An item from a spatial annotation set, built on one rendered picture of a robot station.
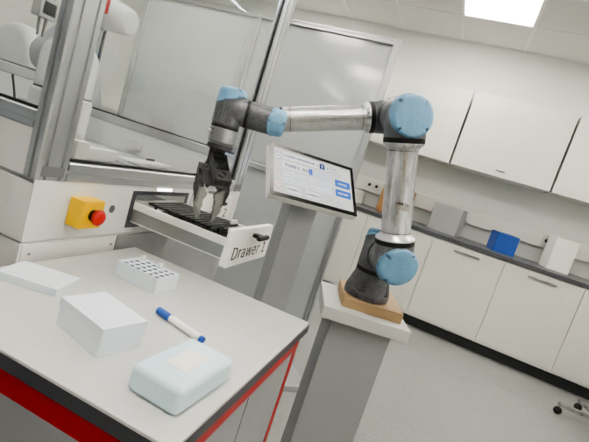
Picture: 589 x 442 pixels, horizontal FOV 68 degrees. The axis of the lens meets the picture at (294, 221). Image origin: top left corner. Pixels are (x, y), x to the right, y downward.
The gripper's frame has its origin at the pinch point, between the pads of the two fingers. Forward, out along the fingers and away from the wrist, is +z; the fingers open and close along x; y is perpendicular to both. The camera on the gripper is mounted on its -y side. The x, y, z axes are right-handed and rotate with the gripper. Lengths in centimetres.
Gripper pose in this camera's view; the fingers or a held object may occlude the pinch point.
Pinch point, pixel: (204, 216)
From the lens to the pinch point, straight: 121.5
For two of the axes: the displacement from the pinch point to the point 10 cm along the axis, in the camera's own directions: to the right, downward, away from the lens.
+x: -8.8, -1.8, -4.5
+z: -2.6, 9.6, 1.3
